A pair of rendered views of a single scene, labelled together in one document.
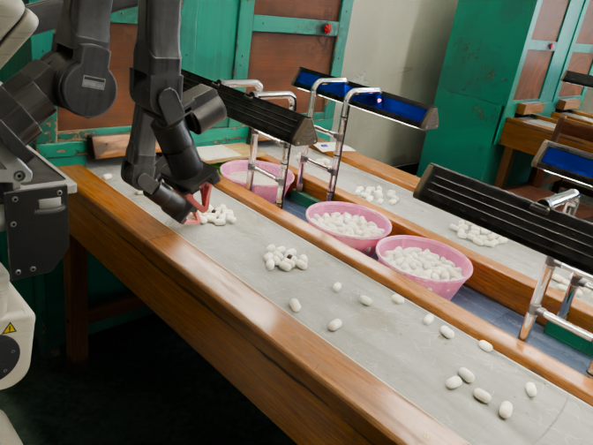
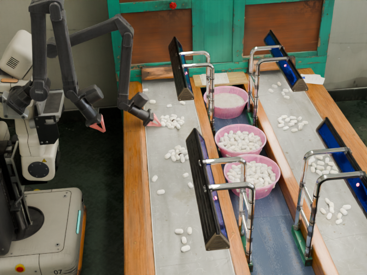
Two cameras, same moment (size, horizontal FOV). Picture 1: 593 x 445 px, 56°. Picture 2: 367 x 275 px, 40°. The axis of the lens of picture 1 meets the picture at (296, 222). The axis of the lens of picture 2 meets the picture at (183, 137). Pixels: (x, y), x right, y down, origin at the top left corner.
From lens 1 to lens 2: 164 cm
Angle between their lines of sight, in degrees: 38
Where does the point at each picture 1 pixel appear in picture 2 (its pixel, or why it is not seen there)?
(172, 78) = (71, 87)
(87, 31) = (36, 75)
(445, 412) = (161, 240)
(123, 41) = (158, 19)
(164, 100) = (69, 94)
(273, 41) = (264, 9)
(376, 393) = (137, 222)
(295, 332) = (136, 190)
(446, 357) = (194, 221)
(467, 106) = not seen: outside the picture
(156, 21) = (62, 69)
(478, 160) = not seen: outside the picture
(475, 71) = not seen: outside the picture
